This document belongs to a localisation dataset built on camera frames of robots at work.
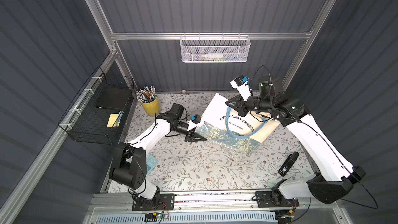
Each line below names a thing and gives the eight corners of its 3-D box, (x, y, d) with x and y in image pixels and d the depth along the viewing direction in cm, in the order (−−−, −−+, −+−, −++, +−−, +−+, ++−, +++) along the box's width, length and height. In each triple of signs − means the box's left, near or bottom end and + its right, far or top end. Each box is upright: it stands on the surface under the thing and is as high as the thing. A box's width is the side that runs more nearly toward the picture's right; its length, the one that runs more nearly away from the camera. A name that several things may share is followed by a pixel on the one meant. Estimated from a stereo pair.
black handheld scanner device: (276, 172, 84) (280, 169, 81) (289, 152, 91) (293, 149, 88) (283, 177, 82) (287, 175, 79) (296, 157, 89) (300, 154, 86)
